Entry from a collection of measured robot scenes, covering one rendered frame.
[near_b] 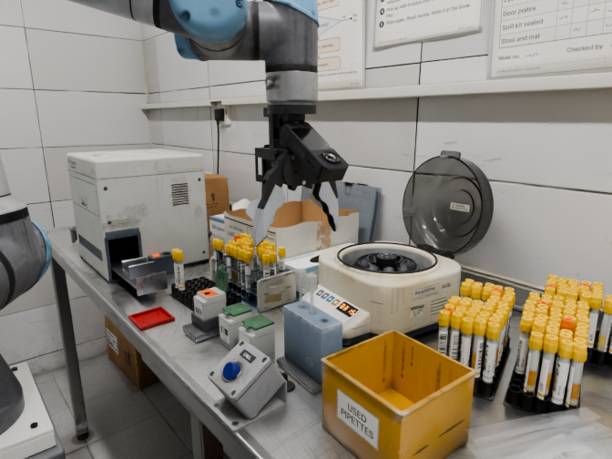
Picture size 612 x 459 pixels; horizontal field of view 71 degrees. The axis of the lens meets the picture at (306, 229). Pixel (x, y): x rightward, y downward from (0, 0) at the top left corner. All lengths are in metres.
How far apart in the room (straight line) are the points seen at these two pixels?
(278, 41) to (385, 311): 0.47
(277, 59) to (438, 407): 0.48
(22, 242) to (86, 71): 1.81
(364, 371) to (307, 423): 0.10
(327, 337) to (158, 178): 0.67
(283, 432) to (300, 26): 0.53
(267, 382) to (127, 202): 0.66
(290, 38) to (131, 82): 1.95
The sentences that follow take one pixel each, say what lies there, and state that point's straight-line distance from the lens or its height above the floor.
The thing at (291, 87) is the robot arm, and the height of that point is 1.31.
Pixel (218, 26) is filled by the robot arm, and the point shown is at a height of 1.35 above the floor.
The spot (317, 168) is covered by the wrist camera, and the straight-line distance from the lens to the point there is 0.56.
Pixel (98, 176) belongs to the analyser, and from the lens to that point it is 1.11.
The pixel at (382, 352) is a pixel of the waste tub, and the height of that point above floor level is 0.95.
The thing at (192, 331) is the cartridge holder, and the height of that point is 0.89.
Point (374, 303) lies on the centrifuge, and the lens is 0.78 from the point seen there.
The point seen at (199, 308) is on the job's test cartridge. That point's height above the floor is 0.93.
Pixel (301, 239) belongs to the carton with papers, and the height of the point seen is 0.98.
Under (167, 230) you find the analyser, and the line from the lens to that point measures 1.18.
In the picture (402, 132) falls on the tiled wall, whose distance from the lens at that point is 1.15.
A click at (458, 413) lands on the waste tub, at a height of 0.93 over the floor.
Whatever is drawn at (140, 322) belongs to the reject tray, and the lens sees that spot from 0.93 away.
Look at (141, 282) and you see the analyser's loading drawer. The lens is 1.00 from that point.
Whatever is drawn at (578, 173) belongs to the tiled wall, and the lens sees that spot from 0.96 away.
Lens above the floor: 1.27
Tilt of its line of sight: 14 degrees down
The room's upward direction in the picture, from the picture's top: straight up
